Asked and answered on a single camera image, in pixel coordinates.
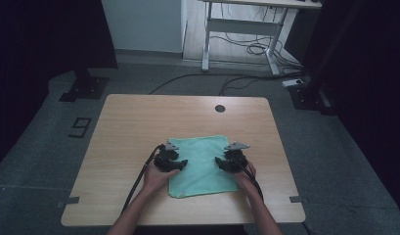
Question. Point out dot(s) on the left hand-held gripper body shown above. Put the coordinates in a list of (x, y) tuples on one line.
[(169, 160)]

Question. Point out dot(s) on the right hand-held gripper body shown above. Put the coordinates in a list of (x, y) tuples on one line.
[(235, 161)]

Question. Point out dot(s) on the green towel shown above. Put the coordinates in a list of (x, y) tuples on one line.
[(200, 166)]

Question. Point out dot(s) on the person's right hand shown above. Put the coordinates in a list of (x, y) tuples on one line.
[(245, 179)]

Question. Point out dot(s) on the person's left hand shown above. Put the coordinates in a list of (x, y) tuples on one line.
[(158, 179)]

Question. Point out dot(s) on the black table grommet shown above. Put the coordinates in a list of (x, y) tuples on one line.
[(220, 108)]

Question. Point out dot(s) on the grey tape strip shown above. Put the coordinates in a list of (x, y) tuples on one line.
[(298, 199), (68, 201)]

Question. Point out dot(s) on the black stand base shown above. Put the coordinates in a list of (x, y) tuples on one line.
[(85, 88), (306, 98)]

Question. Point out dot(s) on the white power strip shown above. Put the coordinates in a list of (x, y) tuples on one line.
[(292, 83)]

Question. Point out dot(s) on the black curtain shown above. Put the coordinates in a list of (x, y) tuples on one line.
[(367, 81), (41, 65)]

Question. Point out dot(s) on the white metal desk frame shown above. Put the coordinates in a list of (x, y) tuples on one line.
[(240, 26)]

